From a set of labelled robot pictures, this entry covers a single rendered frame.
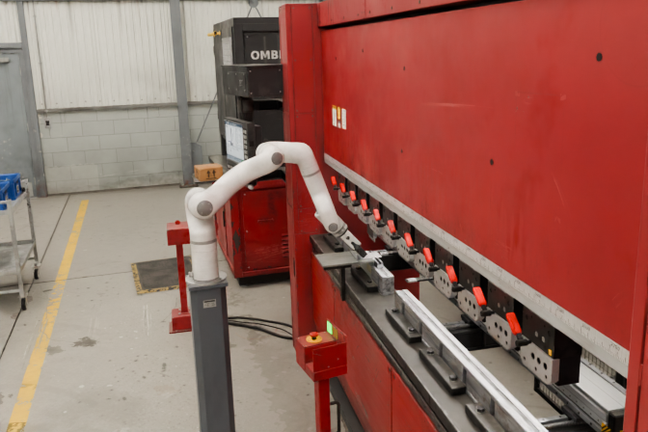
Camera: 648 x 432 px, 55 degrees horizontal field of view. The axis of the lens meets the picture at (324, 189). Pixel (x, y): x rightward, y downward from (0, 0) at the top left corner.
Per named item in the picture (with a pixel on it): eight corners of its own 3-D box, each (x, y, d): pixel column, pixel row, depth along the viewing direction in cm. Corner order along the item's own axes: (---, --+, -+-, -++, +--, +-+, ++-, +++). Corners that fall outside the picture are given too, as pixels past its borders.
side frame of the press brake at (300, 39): (292, 345, 442) (278, 6, 392) (406, 330, 461) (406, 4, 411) (299, 362, 419) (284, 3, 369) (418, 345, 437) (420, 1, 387)
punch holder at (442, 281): (433, 284, 231) (434, 242, 227) (455, 282, 233) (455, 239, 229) (450, 300, 217) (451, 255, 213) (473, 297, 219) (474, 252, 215)
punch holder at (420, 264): (414, 267, 250) (414, 227, 246) (434, 265, 252) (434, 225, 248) (428, 280, 236) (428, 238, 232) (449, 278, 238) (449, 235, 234)
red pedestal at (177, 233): (169, 323, 486) (160, 219, 468) (202, 319, 491) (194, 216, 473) (169, 334, 467) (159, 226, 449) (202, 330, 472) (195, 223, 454)
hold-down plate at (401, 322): (385, 314, 279) (385, 308, 278) (396, 312, 280) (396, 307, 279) (409, 344, 250) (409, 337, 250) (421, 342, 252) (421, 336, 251)
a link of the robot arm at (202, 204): (195, 218, 292) (201, 227, 277) (180, 198, 287) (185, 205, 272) (282, 157, 301) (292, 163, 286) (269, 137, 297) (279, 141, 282)
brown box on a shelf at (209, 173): (191, 176, 545) (190, 163, 542) (221, 175, 552) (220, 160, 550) (195, 183, 517) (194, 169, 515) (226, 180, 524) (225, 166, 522)
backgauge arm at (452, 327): (424, 348, 275) (424, 318, 272) (554, 330, 289) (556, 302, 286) (431, 357, 267) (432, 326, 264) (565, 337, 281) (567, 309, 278)
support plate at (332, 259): (314, 256, 324) (314, 255, 324) (364, 251, 330) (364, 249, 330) (322, 267, 307) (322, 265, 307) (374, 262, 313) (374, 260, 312)
